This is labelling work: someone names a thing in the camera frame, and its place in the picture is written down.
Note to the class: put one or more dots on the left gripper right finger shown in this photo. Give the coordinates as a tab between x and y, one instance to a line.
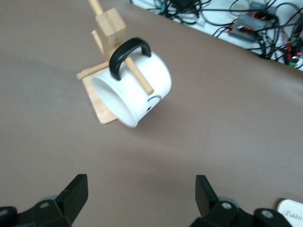
206	198

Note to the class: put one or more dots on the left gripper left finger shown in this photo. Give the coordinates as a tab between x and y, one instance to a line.
71	201

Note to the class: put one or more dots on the beige rabbit print tray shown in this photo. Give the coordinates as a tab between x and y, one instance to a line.
293	212

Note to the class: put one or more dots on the wooden mug stand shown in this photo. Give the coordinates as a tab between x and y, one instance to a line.
111	26

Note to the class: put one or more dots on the grey and orange power box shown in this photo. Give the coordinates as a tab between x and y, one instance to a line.
248	20

